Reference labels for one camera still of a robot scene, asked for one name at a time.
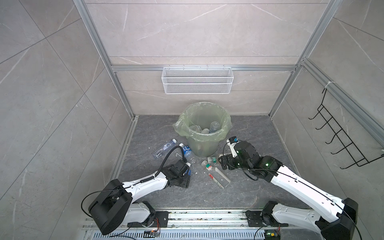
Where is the clear rectangular plastic tray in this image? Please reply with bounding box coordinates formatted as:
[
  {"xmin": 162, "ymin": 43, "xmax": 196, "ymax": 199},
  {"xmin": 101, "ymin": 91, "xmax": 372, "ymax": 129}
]
[{"xmin": 210, "ymin": 167, "xmax": 231, "ymax": 189}]

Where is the white round bottle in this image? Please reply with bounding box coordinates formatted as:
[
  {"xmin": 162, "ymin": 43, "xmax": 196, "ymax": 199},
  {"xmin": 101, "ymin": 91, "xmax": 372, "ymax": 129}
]
[{"xmin": 201, "ymin": 129, "xmax": 210, "ymax": 135}]

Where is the green white label bottle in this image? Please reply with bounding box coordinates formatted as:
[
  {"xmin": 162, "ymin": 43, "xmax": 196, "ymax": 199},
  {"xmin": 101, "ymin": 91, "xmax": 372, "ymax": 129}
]
[{"xmin": 189, "ymin": 125, "xmax": 202, "ymax": 133}]

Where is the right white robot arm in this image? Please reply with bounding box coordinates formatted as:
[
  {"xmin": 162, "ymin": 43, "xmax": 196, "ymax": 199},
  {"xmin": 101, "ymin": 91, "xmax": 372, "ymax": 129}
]
[{"xmin": 219, "ymin": 137, "xmax": 359, "ymax": 240}]

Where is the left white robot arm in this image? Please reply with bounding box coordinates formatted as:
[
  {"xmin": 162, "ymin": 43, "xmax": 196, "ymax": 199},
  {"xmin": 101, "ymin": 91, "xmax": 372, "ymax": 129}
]
[{"xmin": 88, "ymin": 159, "xmax": 191, "ymax": 235}]

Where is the green mesh trash bin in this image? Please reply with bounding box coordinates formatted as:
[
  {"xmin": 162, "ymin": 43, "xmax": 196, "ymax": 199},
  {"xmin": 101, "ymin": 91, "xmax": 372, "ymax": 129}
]
[{"xmin": 183, "ymin": 102, "xmax": 231, "ymax": 158}]

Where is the green plastic bin liner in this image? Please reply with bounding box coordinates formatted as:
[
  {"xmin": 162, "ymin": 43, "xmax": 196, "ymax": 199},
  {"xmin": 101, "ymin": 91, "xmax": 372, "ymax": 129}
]
[{"xmin": 173, "ymin": 102, "xmax": 233, "ymax": 142}]

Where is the small green cap bottle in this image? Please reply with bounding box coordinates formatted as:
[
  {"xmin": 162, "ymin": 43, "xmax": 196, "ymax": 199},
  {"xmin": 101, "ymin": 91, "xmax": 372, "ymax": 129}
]
[{"xmin": 202, "ymin": 160, "xmax": 213, "ymax": 171}]

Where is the clear bottle blue cap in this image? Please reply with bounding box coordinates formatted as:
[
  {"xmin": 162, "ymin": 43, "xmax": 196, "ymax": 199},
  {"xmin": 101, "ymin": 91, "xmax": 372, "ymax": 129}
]
[{"xmin": 153, "ymin": 139, "xmax": 177, "ymax": 159}]

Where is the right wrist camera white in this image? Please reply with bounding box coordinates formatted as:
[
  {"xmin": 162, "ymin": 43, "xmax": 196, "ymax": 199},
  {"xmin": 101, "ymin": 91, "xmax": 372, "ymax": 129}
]
[{"xmin": 227, "ymin": 136, "xmax": 239, "ymax": 158}]

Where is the left black corrugated cable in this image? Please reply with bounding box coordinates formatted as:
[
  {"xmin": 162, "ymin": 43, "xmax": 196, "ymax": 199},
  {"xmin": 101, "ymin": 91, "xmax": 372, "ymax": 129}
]
[{"xmin": 154, "ymin": 145, "xmax": 188, "ymax": 178}]

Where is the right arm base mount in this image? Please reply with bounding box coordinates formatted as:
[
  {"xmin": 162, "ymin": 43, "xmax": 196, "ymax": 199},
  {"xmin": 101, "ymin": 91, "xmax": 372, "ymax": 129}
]
[{"xmin": 245, "ymin": 210, "xmax": 289, "ymax": 227}]

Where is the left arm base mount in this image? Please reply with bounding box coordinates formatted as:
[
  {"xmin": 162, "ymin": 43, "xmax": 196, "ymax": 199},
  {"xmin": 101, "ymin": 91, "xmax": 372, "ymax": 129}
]
[{"xmin": 124, "ymin": 211, "xmax": 170, "ymax": 228}]

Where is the white wire wall basket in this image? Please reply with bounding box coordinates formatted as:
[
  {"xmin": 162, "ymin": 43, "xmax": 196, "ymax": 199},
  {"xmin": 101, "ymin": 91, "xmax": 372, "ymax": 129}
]
[{"xmin": 162, "ymin": 67, "xmax": 234, "ymax": 95}]

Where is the black wire hook rack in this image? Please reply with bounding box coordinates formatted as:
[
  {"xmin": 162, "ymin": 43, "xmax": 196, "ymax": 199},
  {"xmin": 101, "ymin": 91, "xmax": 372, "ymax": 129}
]
[{"xmin": 309, "ymin": 88, "xmax": 384, "ymax": 170}]

